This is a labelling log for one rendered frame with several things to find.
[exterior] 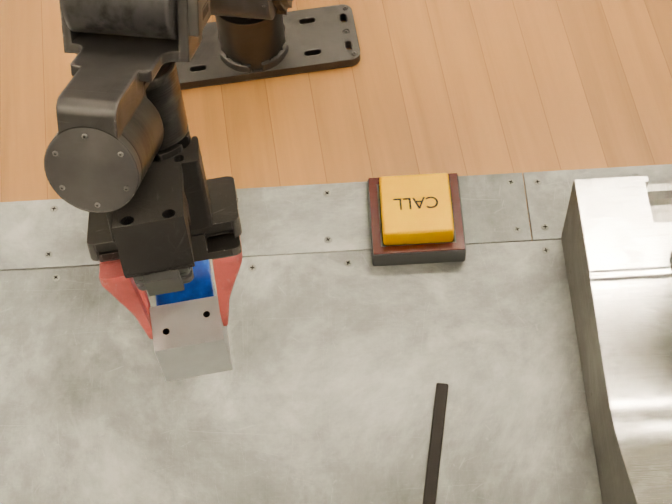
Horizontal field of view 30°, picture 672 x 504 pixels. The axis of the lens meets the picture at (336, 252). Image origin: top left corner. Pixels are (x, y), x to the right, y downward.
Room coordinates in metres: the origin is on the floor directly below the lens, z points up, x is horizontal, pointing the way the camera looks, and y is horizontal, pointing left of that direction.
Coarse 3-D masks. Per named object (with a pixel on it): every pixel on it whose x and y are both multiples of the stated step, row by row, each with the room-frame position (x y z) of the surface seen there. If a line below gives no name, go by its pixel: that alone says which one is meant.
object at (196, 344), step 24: (192, 288) 0.45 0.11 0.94; (168, 312) 0.43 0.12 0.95; (192, 312) 0.43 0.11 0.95; (216, 312) 0.42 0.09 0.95; (168, 336) 0.41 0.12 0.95; (192, 336) 0.41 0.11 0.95; (216, 336) 0.41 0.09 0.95; (168, 360) 0.40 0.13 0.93; (192, 360) 0.40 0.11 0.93; (216, 360) 0.40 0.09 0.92
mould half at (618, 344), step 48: (576, 192) 0.54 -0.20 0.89; (624, 192) 0.54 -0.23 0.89; (576, 240) 0.51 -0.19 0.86; (624, 240) 0.49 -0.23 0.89; (576, 288) 0.49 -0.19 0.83; (624, 288) 0.45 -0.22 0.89; (624, 336) 0.41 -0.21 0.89; (624, 384) 0.37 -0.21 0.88; (624, 432) 0.33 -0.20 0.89; (624, 480) 0.30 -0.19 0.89
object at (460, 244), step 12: (372, 180) 0.61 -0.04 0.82; (456, 180) 0.61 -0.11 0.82; (372, 192) 0.60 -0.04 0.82; (456, 192) 0.59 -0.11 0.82; (372, 204) 0.59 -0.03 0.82; (456, 204) 0.58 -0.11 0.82; (372, 216) 0.58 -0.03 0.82; (456, 216) 0.57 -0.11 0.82; (372, 228) 0.56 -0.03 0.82; (456, 228) 0.56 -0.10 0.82; (456, 240) 0.55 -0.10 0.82; (384, 252) 0.54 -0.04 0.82; (396, 252) 0.54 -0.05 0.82; (408, 252) 0.54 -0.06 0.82
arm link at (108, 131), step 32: (192, 0) 0.52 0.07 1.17; (64, 32) 0.52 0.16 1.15; (192, 32) 0.51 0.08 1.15; (96, 64) 0.49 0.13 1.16; (128, 64) 0.49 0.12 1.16; (160, 64) 0.49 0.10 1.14; (64, 96) 0.45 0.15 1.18; (96, 96) 0.45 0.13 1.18; (128, 96) 0.46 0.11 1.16; (64, 128) 0.44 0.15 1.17; (96, 128) 0.43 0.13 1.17; (128, 128) 0.44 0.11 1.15; (160, 128) 0.46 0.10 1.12; (64, 160) 0.43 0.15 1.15; (96, 160) 0.42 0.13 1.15; (128, 160) 0.42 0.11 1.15; (64, 192) 0.42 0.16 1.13; (96, 192) 0.41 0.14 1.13; (128, 192) 0.41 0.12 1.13
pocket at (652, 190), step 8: (656, 184) 0.55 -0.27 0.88; (664, 184) 0.55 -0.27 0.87; (648, 192) 0.55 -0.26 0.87; (656, 192) 0.55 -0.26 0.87; (664, 192) 0.55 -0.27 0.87; (656, 200) 0.54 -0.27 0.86; (664, 200) 0.54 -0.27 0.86; (656, 208) 0.54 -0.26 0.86; (664, 208) 0.54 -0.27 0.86; (656, 216) 0.53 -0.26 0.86; (664, 216) 0.53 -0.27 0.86
